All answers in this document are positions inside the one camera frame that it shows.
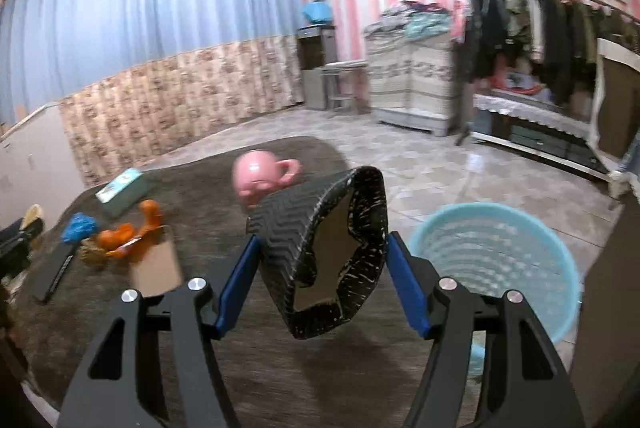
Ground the low cabinet with lace cloth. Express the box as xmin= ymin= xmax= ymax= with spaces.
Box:
xmin=472 ymin=93 xmax=616 ymax=181

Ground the teal cardboard box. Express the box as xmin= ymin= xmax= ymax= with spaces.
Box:
xmin=95 ymin=168 xmax=146 ymax=219

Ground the white framed dark screen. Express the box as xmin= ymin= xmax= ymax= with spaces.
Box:
xmin=587 ymin=37 xmax=640 ymax=196

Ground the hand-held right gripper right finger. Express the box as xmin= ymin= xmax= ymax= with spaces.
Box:
xmin=385 ymin=231 xmax=586 ymax=428

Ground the black flat rectangular case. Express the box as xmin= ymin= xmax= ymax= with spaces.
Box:
xmin=32 ymin=243 xmax=82 ymax=304

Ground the orange peel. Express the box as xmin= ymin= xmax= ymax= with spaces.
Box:
xmin=137 ymin=199 xmax=163 ymax=236

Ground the pink pig mug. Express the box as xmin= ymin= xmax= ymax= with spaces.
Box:
xmin=232 ymin=149 xmax=301 ymax=209

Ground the pile of folded clothes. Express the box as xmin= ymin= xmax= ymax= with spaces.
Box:
xmin=377 ymin=1 xmax=451 ymax=40

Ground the blue bottle cover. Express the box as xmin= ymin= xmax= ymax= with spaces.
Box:
xmin=301 ymin=1 xmax=333 ymax=26

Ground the white cabinet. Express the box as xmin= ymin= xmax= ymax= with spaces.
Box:
xmin=0 ymin=103 xmax=86 ymax=229

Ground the small white side table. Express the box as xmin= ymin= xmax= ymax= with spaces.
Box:
xmin=320 ymin=61 xmax=368 ymax=114

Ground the light blue plastic basket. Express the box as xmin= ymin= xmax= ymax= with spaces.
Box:
xmin=407 ymin=202 xmax=581 ymax=376

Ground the orange toy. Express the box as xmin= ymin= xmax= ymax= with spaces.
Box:
xmin=97 ymin=223 xmax=141 ymax=259

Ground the blue and floral curtain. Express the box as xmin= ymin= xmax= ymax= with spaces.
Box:
xmin=0 ymin=0 xmax=306 ymax=186

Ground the beige phone case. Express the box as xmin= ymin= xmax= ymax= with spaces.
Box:
xmin=131 ymin=233 xmax=182 ymax=296

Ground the cabinet under patterned cloth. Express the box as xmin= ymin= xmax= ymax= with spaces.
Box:
xmin=364 ymin=28 xmax=458 ymax=136

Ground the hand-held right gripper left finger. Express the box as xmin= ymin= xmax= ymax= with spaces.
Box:
xmin=57 ymin=235 xmax=263 ymax=428

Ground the row of hanging clothes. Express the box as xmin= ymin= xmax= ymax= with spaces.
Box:
xmin=452 ymin=0 xmax=640 ymax=109

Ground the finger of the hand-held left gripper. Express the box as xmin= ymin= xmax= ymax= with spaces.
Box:
xmin=0 ymin=217 xmax=45 ymax=244

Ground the grey water dispenser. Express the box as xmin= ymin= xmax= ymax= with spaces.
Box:
xmin=296 ymin=24 xmax=337 ymax=110

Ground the blue plastic bag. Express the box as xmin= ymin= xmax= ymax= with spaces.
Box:
xmin=61 ymin=213 xmax=98 ymax=245

